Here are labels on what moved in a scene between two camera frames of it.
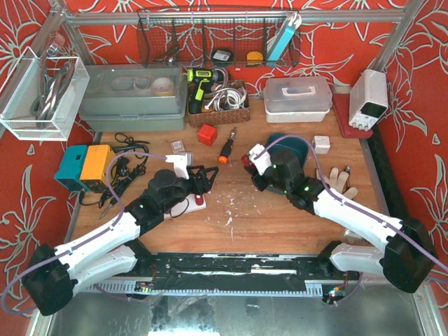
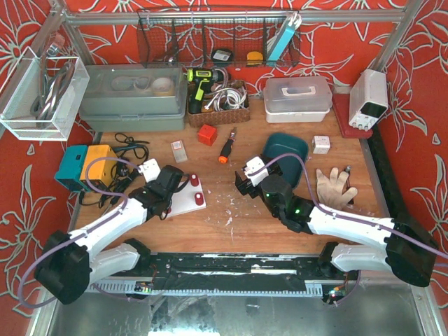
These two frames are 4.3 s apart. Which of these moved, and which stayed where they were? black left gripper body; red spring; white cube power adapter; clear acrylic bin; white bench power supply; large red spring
Moved: black left gripper body; red spring
Stayed: white cube power adapter; clear acrylic bin; white bench power supply; large red spring
